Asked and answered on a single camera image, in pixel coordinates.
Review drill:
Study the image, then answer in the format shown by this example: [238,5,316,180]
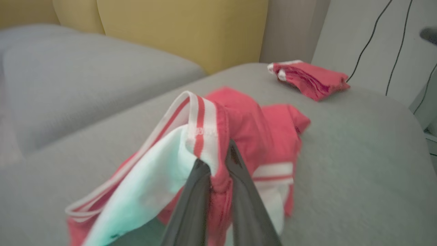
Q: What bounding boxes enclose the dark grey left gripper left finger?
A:
[160,159,212,246]

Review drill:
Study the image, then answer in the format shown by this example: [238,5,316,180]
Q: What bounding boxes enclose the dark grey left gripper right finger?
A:
[225,139,282,246]

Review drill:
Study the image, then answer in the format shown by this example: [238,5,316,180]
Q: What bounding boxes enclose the red and white jersey garment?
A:
[65,86,311,246]

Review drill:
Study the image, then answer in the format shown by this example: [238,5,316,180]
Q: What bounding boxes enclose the folded red garment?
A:
[267,60,351,102]

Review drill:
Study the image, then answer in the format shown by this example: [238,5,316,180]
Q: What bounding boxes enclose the yellow and grey sofa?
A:
[0,0,436,246]

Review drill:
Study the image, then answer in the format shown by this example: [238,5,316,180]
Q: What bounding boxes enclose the beige wooden wall panel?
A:
[259,0,331,64]

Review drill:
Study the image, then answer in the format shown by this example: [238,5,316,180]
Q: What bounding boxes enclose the thin black power cable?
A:
[385,0,413,97]

